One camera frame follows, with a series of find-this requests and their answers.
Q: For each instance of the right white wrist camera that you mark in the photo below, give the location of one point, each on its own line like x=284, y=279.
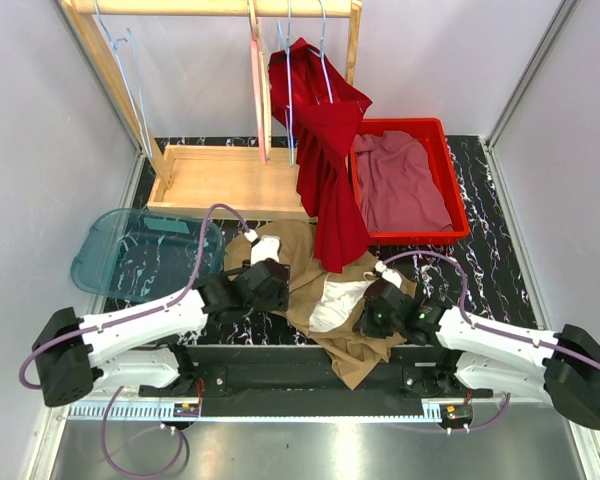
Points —
x=383, y=271

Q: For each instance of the wooden clothes rack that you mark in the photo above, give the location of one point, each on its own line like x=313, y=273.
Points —
x=192, y=177

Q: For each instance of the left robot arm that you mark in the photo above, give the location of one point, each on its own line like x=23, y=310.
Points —
x=74, y=355

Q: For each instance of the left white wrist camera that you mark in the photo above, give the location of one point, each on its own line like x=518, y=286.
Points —
x=263, y=247

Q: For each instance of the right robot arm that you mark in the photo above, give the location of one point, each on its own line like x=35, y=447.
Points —
x=561, y=369

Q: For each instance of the red pleated skirt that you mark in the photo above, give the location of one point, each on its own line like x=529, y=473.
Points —
x=324, y=133

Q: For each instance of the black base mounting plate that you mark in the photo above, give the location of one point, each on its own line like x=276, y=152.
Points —
x=297, y=382

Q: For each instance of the blue wire hanger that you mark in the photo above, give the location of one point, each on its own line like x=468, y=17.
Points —
x=285, y=42
x=321, y=54
x=135, y=96

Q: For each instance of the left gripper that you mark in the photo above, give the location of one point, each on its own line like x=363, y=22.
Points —
x=278, y=301

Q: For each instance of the teal plastic basket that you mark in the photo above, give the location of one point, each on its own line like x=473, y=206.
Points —
x=136, y=256

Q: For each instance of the mauve cloth in bin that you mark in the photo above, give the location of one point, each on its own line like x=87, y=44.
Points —
x=396, y=187

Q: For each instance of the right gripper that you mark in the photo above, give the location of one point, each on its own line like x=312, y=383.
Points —
x=364, y=325

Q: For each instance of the pink wooden hanger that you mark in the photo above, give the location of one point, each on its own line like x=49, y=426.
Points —
x=260, y=86

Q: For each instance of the tan garment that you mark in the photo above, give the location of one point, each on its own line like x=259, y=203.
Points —
x=325, y=306

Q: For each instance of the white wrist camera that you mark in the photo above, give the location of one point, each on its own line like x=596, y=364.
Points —
x=383, y=271
x=263, y=247

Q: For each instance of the red plastic bin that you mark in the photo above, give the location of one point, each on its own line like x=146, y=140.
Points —
x=429, y=132

